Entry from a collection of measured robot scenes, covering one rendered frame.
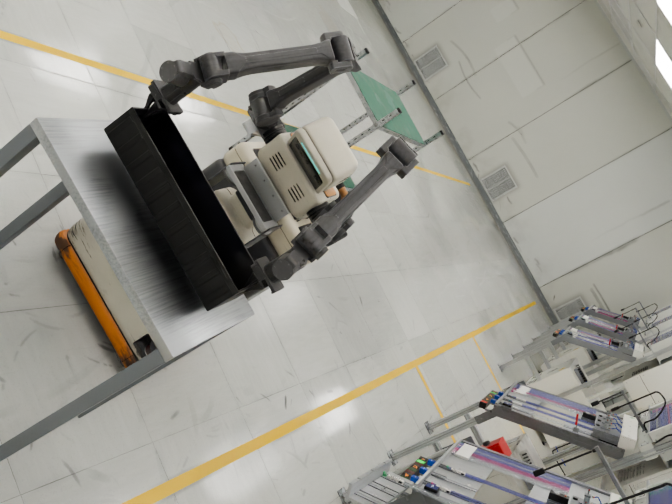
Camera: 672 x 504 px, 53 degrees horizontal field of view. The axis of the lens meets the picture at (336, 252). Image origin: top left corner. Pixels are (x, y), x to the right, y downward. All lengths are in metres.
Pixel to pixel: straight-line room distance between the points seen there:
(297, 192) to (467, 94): 9.66
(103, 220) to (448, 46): 10.62
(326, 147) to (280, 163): 0.19
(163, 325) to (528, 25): 10.57
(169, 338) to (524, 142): 10.08
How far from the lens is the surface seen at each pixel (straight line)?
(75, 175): 1.86
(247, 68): 1.90
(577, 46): 11.71
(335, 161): 2.23
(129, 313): 2.67
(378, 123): 4.04
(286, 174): 2.33
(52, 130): 1.92
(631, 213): 11.27
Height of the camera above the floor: 1.88
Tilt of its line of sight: 22 degrees down
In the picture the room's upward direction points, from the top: 59 degrees clockwise
